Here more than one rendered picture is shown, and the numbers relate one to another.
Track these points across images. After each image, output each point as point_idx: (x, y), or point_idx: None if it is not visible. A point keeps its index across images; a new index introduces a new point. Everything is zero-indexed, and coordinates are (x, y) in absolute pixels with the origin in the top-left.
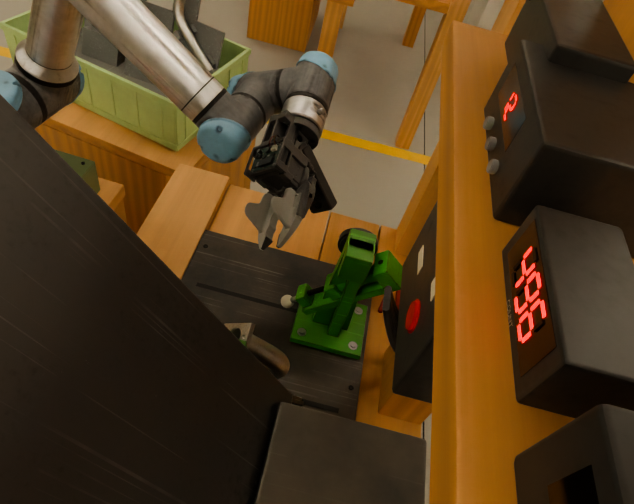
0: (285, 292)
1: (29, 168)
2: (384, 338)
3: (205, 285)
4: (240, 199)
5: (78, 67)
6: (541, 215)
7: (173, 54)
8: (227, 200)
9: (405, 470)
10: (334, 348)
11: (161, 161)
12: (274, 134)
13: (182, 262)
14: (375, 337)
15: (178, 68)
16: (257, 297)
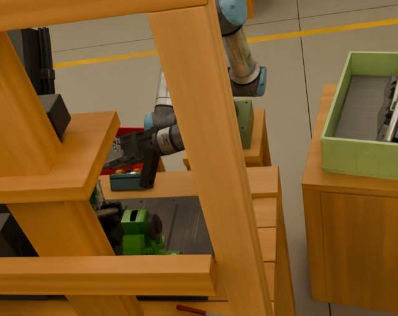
0: (179, 244)
1: None
2: (156, 313)
3: (177, 207)
4: (262, 205)
5: (250, 80)
6: None
7: (162, 79)
8: (258, 200)
9: None
10: None
11: (307, 168)
12: (145, 131)
13: (191, 193)
14: (156, 306)
15: (159, 84)
16: (172, 232)
